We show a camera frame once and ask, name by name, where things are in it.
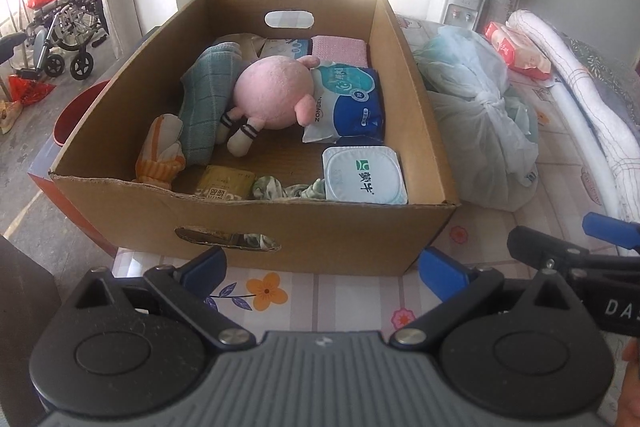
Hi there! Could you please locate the red bucket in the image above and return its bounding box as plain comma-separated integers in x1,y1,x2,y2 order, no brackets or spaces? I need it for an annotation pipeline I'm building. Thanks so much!
52,80,110,146

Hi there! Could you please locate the blue wet wipes pack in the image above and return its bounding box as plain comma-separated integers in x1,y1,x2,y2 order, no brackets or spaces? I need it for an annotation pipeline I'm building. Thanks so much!
303,64,384,145

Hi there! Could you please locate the green floral cloth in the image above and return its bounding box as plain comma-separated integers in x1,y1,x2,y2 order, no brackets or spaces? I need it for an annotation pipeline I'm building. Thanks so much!
252,176,326,200

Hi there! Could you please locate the white rolled quilt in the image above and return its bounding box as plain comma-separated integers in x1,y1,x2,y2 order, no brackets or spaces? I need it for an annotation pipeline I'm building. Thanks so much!
506,10,639,221

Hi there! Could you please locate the person's right hand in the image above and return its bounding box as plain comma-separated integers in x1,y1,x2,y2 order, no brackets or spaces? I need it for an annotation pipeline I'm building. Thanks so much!
615,338,640,427

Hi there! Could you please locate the grey patterned blanket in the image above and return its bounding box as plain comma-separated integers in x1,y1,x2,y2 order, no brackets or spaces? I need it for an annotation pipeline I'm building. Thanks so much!
564,36,639,134

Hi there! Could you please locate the blue face mask box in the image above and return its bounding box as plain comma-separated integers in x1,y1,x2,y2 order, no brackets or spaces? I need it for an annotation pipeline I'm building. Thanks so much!
259,39,311,60

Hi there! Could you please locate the red tissue pack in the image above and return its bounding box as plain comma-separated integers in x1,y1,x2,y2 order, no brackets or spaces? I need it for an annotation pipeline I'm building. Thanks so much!
484,22,552,80

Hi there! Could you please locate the brown paper bag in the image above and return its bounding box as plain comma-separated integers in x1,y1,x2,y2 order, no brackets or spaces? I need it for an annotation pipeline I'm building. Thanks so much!
214,32,266,62

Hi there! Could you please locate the pink plush toy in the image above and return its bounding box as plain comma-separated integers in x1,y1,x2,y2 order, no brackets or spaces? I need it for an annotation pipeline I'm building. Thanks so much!
216,55,321,157

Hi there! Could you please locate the pink textured sponge pad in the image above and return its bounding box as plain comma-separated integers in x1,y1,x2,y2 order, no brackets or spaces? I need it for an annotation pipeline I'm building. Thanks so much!
311,36,369,68

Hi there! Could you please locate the wheelchair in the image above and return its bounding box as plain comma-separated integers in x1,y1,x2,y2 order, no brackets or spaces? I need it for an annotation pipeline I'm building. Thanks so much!
1,0,108,81

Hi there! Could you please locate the yellow snack packet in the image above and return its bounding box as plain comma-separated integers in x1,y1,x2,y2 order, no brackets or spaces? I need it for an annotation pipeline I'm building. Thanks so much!
195,165,255,200

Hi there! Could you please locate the teal checked towel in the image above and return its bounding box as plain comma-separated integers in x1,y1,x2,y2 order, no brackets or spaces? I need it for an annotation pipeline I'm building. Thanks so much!
179,42,243,167

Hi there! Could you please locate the white wipes tub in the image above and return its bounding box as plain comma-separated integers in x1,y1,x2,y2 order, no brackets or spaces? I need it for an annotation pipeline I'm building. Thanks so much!
322,146,408,205

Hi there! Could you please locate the brown cardboard box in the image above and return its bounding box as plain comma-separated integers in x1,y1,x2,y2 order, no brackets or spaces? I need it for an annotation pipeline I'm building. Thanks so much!
50,0,459,277

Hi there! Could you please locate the translucent plastic bag bundle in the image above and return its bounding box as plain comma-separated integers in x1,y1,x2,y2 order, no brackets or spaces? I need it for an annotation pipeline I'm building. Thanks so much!
405,26,539,212

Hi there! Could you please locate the white water dispenser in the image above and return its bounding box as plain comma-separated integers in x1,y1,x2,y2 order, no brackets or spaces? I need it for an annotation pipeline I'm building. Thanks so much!
426,0,486,30

